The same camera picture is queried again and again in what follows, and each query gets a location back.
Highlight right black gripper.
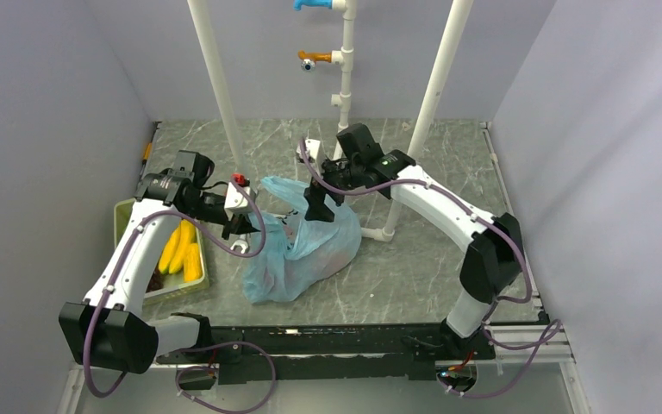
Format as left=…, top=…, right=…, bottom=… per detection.
left=304, top=152, right=364, bottom=223

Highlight light blue plastic bag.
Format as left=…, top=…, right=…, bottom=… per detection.
left=242, top=176, right=362, bottom=304

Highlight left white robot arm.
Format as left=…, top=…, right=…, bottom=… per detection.
left=59, top=150, right=260, bottom=373

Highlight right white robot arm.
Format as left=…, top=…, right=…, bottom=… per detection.
left=297, top=123, right=527, bottom=358

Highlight yellow fake fruit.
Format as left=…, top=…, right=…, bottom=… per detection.
left=183, top=242, right=203, bottom=283

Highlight yellow fake banana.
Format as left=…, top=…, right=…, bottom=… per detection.
left=158, top=220, right=197, bottom=274

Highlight dark fake grapes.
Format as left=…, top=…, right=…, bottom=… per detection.
left=146, top=267, right=164, bottom=293

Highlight silver wrench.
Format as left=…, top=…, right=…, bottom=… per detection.
left=230, top=234, right=251, bottom=256

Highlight pale green fruit basket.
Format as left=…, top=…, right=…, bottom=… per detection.
left=113, top=198, right=209, bottom=304

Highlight blue clamp on pipe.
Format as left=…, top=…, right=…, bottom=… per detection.
left=293, top=0, right=334, bottom=11

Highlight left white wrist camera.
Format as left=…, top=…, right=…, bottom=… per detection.
left=224, top=173, right=257, bottom=216

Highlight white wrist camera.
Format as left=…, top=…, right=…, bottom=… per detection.
left=296, top=137, right=327, bottom=171
left=224, top=173, right=257, bottom=216

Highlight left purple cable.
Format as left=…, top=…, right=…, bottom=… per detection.
left=82, top=177, right=278, bottom=414

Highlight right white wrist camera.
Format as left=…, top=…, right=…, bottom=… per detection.
left=296, top=137, right=327, bottom=171

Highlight orange handled tool at wall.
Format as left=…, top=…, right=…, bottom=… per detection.
left=140, top=122, right=160, bottom=175

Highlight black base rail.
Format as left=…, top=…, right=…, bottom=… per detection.
left=157, top=323, right=495, bottom=385

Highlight white PVC pipe frame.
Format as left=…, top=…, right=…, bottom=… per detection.
left=185, top=0, right=476, bottom=244

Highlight aluminium extrusion frame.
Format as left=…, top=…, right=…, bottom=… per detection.
left=482, top=295, right=575, bottom=364

